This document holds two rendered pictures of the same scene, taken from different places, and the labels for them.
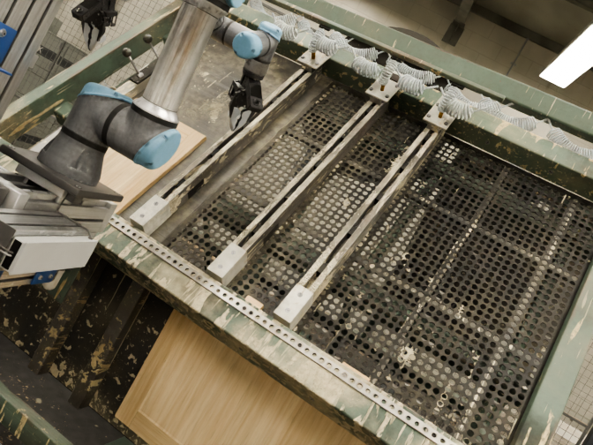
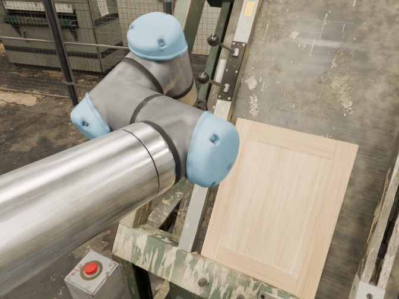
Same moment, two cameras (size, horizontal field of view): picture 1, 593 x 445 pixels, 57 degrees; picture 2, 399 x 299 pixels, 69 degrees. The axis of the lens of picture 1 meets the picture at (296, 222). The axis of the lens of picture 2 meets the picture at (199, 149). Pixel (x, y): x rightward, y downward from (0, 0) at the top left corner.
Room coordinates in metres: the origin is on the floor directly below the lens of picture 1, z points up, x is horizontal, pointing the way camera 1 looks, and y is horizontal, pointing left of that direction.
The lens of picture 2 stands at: (1.39, 0.84, 1.76)
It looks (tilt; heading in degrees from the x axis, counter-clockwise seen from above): 35 degrees down; 8
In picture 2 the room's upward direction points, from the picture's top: straight up
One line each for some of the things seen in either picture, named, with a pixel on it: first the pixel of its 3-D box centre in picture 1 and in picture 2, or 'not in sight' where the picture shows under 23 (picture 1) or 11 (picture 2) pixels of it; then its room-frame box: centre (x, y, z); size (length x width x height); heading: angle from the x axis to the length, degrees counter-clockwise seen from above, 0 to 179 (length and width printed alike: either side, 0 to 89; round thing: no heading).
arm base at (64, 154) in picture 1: (77, 154); not in sight; (1.35, 0.55, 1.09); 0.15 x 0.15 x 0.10
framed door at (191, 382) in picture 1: (251, 424); not in sight; (1.79, -0.20, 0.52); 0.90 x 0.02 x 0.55; 71
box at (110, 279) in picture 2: not in sight; (97, 286); (1.86, 1.24, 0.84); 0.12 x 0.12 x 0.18; 71
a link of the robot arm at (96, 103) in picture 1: (101, 113); not in sight; (1.34, 0.55, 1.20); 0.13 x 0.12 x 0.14; 81
